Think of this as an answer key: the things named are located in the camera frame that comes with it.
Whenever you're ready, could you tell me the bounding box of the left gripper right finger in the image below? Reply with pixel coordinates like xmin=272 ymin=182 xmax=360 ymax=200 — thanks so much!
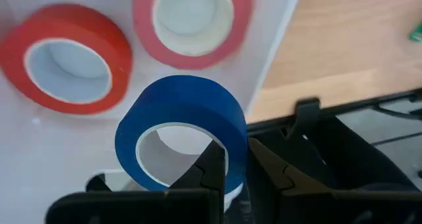
xmin=246 ymin=137 xmax=422 ymax=224

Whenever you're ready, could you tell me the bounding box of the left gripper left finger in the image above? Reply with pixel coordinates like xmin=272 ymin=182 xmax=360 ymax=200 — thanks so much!
xmin=45 ymin=140 xmax=226 ymax=224

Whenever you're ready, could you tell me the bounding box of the small green stapler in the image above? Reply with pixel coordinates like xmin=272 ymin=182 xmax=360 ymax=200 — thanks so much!
xmin=408 ymin=19 xmax=422 ymax=43

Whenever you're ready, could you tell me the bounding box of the white plastic tray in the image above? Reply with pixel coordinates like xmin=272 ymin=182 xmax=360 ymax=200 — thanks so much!
xmin=0 ymin=0 xmax=304 ymax=224

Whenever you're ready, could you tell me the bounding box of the black aluminium table frame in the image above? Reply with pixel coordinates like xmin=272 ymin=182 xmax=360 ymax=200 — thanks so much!
xmin=245 ymin=87 xmax=422 ymax=132

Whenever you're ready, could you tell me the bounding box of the red tape roll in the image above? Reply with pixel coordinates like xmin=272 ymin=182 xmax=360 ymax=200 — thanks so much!
xmin=0 ymin=3 xmax=134 ymax=115

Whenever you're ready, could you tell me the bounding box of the blue tape roll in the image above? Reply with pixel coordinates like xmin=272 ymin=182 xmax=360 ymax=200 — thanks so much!
xmin=114 ymin=74 xmax=249 ymax=196

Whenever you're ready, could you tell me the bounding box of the pink tape roll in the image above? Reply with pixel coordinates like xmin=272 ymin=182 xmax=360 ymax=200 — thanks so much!
xmin=132 ymin=0 xmax=254 ymax=70

